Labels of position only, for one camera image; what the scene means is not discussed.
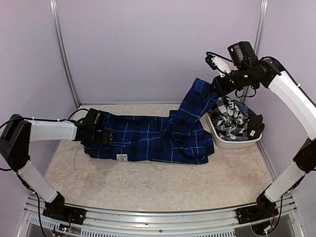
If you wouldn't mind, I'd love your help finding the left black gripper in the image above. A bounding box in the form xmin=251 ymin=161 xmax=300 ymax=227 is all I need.
xmin=84 ymin=129 xmax=114 ymax=147

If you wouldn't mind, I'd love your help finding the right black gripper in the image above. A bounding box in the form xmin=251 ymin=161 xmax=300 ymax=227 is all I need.
xmin=210 ymin=65 xmax=259 ymax=97

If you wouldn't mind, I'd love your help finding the blue plaid long sleeve shirt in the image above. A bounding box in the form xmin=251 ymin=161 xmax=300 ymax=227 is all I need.
xmin=84 ymin=79 xmax=218 ymax=165

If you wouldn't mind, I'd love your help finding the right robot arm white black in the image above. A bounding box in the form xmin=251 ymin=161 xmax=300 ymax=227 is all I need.
xmin=205 ymin=41 xmax=316 ymax=224

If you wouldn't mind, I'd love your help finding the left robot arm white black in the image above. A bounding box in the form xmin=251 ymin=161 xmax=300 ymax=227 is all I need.
xmin=0 ymin=109 xmax=114 ymax=223

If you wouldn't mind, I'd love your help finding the grey black patterned shirt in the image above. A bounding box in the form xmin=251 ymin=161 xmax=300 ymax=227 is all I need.
xmin=208 ymin=96 xmax=265 ymax=142

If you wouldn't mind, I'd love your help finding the white plastic basin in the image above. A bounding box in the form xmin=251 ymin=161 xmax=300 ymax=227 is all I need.
xmin=206 ymin=114 xmax=262 ymax=150

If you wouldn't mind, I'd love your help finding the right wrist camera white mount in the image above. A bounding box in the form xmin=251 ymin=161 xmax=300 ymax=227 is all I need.
xmin=205 ymin=51 xmax=231 ymax=78

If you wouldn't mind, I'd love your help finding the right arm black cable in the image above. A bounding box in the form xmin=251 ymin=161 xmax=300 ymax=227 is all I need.
xmin=234 ymin=83 xmax=260 ymax=98

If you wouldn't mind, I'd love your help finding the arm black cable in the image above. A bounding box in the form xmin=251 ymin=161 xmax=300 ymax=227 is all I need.
xmin=66 ymin=108 xmax=89 ymax=121
xmin=234 ymin=83 xmax=260 ymax=98

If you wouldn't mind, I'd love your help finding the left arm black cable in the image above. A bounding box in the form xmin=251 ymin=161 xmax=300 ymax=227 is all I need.
xmin=66 ymin=108 xmax=89 ymax=121

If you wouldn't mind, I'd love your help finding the right aluminium frame post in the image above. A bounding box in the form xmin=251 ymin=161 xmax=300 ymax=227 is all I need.
xmin=254 ymin=0 xmax=269 ymax=55

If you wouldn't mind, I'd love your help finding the aluminium frame post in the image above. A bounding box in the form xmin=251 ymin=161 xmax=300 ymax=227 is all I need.
xmin=49 ymin=0 xmax=81 ymax=108
xmin=254 ymin=0 xmax=269 ymax=55

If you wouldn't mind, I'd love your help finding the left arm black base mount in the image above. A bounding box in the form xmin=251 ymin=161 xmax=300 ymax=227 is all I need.
xmin=43 ymin=205 xmax=86 ymax=225

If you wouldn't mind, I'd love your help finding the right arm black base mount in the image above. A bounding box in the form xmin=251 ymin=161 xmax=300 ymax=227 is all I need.
xmin=236 ymin=205 xmax=279 ymax=225

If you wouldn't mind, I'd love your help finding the front aluminium rail base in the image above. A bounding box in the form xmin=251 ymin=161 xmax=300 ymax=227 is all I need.
xmin=16 ymin=195 xmax=307 ymax=237

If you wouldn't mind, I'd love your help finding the left aluminium frame post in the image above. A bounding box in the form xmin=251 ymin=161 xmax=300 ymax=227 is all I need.
xmin=49 ymin=0 xmax=81 ymax=108

